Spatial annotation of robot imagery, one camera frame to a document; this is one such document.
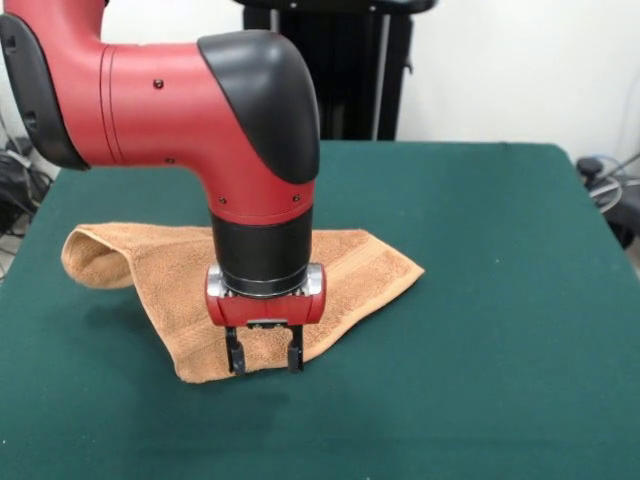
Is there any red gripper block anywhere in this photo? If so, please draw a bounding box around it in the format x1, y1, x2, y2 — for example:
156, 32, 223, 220
204, 263, 329, 376

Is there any tan terry towel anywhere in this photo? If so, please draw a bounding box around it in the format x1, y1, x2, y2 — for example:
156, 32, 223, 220
60, 223, 426, 385

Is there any dark green table cloth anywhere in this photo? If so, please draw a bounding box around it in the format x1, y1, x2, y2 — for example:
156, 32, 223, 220
0, 139, 640, 480

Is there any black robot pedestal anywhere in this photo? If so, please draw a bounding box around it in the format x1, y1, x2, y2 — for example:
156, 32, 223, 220
234, 0, 441, 141

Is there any black cable tangle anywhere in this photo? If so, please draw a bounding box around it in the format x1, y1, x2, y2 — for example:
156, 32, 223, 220
0, 149, 55, 236

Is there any grey cable loop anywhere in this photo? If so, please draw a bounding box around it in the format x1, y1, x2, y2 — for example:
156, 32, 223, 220
589, 174, 626, 211

